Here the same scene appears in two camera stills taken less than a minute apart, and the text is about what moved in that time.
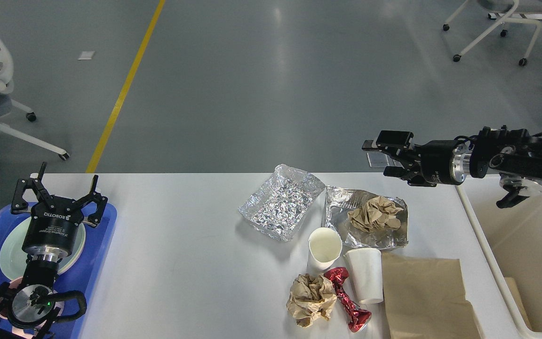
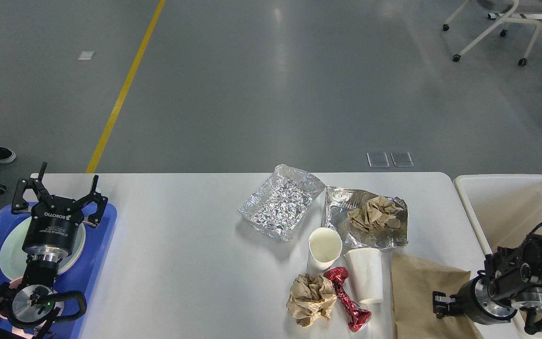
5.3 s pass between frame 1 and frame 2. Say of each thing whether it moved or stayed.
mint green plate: stayed
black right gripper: moved
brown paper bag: moved
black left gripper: stayed
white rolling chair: stayed
